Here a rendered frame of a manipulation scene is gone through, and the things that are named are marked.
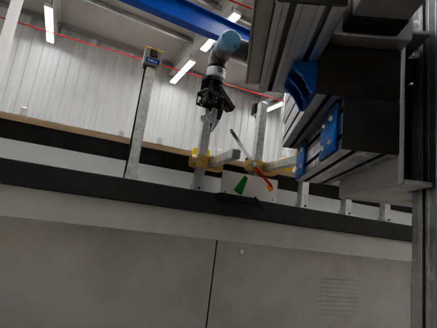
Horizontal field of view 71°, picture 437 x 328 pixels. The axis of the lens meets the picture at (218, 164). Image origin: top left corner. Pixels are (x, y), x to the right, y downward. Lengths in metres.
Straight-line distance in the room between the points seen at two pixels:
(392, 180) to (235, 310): 1.15
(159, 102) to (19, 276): 7.93
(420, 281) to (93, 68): 8.77
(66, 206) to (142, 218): 0.26
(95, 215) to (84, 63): 7.98
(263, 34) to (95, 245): 1.09
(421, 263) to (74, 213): 1.00
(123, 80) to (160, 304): 7.95
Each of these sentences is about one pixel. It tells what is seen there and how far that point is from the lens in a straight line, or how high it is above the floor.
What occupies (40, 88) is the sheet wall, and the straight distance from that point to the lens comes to 8.75.
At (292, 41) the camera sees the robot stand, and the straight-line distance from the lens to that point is 0.52.
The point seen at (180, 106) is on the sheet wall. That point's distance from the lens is 9.26.
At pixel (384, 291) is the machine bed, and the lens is 2.11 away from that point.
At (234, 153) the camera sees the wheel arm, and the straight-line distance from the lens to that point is 1.02.
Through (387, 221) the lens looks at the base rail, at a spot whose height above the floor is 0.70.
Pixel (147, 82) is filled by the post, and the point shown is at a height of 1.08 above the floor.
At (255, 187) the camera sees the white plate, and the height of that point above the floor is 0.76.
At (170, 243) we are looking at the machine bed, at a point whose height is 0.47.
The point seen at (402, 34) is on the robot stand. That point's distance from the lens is 0.60.
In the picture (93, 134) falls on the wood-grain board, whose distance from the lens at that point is 1.40.
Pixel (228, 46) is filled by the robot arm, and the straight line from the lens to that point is 1.17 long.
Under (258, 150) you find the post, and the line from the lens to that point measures 1.34.
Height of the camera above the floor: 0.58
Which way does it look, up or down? 11 degrees up
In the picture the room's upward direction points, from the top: 7 degrees clockwise
